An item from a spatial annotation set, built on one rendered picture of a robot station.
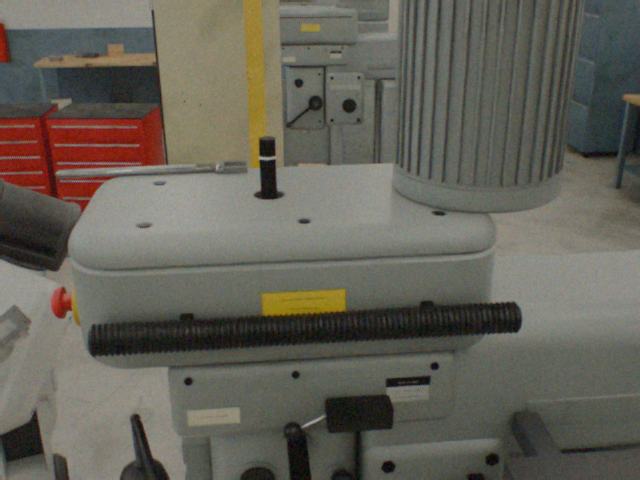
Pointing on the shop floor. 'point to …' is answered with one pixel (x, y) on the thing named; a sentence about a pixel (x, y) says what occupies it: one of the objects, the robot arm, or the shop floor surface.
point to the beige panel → (219, 79)
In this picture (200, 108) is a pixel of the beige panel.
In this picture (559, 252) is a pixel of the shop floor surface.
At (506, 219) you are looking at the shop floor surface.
